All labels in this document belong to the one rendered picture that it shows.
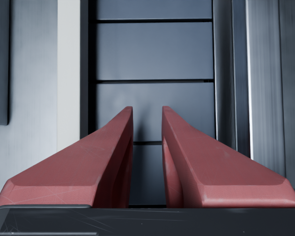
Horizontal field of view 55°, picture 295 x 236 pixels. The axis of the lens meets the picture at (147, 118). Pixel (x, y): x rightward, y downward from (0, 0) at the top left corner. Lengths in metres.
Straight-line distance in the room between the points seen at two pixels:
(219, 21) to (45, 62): 0.14
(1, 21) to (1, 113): 0.07
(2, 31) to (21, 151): 0.09
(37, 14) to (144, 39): 0.11
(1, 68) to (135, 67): 0.11
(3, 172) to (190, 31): 0.18
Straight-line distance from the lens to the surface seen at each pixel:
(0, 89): 0.24
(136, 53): 0.18
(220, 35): 0.19
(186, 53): 0.18
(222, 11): 0.20
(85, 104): 0.16
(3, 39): 0.25
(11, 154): 0.25
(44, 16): 0.26
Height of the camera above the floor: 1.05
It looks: 87 degrees down
